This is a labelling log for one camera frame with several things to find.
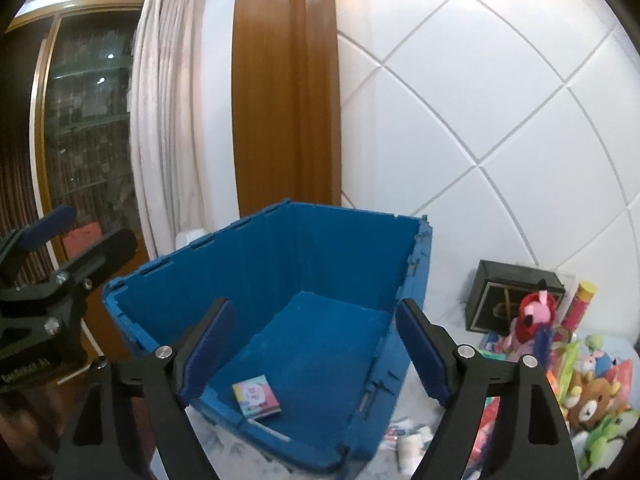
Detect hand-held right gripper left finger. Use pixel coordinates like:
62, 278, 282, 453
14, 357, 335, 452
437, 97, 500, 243
52, 297, 237, 480

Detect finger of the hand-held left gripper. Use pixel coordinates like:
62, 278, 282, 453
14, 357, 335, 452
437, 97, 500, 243
0, 229, 138, 337
0, 205, 77, 286

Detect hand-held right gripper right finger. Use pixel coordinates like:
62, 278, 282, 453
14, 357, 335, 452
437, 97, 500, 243
395, 298, 581, 480

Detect blue plastic crate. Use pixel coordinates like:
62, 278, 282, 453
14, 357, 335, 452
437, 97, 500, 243
102, 199, 433, 475

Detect pink paper bag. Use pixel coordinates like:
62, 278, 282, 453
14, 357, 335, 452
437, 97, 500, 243
62, 222, 104, 262

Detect small pastel printed box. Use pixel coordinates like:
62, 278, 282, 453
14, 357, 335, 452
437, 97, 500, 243
231, 374, 282, 420

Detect small white tubes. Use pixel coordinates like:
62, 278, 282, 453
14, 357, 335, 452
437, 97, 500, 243
379, 416, 434, 472

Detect dark green gift box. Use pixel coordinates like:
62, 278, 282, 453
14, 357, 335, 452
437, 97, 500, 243
465, 260, 567, 334

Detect pink wipes packet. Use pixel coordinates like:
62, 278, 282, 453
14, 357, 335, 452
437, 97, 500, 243
472, 395, 502, 467

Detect gold framed glass window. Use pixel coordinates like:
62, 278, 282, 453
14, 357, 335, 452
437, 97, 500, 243
0, 0, 151, 273

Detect red and pink plush toy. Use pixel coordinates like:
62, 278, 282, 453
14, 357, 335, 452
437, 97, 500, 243
502, 280, 558, 361

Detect blue fuzzy toy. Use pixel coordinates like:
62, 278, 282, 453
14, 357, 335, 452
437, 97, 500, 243
532, 324, 554, 363

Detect white curtain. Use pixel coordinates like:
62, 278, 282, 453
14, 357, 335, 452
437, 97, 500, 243
129, 0, 208, 258

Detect green pea pod plush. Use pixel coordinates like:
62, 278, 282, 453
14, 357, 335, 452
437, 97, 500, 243
554, 341, 582, 407

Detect pink and yellow tube canister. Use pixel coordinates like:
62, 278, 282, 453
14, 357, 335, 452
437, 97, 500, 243
560, 282, 598, 332

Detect brown bear plush toy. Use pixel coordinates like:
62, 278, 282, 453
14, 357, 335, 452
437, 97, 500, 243
567, 377, 620, 431

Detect pink snack packet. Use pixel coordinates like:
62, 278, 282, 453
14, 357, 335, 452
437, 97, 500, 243
606, 359, 635, 402

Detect green frog plush toy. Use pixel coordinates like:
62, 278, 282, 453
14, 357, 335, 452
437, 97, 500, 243
575, 409, 640, 477

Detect brown wooden wall panel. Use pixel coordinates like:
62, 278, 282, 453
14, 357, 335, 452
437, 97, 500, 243
231, 0, 343, 217

